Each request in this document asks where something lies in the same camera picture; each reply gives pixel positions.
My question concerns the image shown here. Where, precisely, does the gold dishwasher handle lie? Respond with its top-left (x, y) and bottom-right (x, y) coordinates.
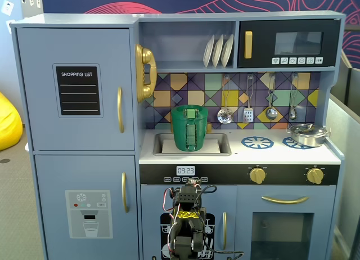
top-left (222, 212), bottom-right (228, 251)

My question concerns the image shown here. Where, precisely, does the black toy microwave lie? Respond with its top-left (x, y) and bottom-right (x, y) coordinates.
top-left (237, 19), bottom-right (341, 69)

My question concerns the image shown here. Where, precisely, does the gold fridge door handle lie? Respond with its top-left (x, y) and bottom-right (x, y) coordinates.
top-left (116, 86), bottom-right (125, 135)

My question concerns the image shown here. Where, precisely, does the grey toy sink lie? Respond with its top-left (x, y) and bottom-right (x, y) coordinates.
top-left (152, 132), bottom-right (232, 156)

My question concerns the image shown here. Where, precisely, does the grey wall board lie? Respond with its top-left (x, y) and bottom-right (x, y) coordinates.
top-left (20, 0), bottom-right (43, 19)

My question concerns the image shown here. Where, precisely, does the gold freezer door handle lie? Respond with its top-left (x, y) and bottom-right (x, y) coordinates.
top-left (121, 172), bottom-right (131, 214)

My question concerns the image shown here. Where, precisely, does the metal ladle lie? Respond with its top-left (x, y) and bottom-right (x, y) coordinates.
top-left (265, 73), bottom-right (279, 121)

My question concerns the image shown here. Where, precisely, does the blue toy kitchen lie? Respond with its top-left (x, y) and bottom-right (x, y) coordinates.
top-left (10, 10), bottom-right (347, 260)

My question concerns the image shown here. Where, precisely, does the blue dishwasher door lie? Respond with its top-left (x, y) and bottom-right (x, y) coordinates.
top-left (140, 185), bottom-right (238, 260)

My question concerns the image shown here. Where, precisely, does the black shopping list chalkboard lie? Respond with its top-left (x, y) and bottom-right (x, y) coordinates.
top-left (55, 66), bottom-right (102, 116)

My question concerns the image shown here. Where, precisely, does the grey office partition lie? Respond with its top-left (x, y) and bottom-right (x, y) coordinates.
top-left (326, 49), bottom-right (360, 260)

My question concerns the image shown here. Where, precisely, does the white wall paper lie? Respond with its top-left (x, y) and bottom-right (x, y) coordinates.
top-left (1, 0), bottom-right (15, 16)

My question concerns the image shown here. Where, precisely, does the white toy plate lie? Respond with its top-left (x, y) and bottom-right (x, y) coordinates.
top-left (202, 34), bottom-right (215, 68)
top-left (211, 34), bottom-right (224, 68)
top-left (220, 34), bottom-right (235, 68)

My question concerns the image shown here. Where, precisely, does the green plastic container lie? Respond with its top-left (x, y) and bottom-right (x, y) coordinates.
top-left (171, 107), bottom-right (209, 153)

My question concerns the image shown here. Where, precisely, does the small gripper camera board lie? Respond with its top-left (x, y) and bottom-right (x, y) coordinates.
top-left (184, 177), bottom-right (202, 188)

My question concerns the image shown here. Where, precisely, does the black cable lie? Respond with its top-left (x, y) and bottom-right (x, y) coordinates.
top-left (200, 185), bottom-right (245, 260)

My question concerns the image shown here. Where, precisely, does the gold microwave handle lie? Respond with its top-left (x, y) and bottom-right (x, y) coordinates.
top-left (244, 30), bottom-right (253, 60)

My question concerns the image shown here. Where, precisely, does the gold stove knob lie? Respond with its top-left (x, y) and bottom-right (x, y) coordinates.
top-left (306, 167), bottom-right (325, 185)
top-left (249, 167), bottom-right (267, 185)

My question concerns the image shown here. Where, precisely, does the gold toy telephone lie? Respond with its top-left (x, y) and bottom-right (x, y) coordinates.
top-left (134, 43), bottom-right (158, 104)

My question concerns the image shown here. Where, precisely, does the blue freezer door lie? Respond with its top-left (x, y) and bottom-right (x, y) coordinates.
top-left (34, 155), bottom-right (140, 260)

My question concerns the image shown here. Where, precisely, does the steel pot lid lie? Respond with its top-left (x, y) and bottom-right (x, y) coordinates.
top-left (289, 123), bottom-right (327, 137)

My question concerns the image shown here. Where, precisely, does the yellow bean bag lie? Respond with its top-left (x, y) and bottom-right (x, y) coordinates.
top-left (0, 91), bottom-right (24, 152)

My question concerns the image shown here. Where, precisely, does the blue oven door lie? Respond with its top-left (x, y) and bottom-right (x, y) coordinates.
top-left (236, 185), bottom-right (337, 260)

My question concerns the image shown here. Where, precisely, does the small silver grater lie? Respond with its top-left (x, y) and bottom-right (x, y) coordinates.
top-left (242, 74), bottom-right (255, 123)

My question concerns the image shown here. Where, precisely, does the gold oven handle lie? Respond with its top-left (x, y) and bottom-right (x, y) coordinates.
top-left (261, 195), bottom-right (310, 205)

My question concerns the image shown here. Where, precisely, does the steel toy pot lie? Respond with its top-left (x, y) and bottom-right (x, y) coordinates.
top-left (286, 123), bottom-right (332, 148)

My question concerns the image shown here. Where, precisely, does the blue fridge door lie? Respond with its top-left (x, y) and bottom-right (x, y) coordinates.
top-left (16, 27), bottom-right (136, 152)

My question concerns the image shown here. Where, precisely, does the metal skimmer spoon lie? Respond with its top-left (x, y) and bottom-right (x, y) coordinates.
top-left (217, 74), bottom-right (235, 124)

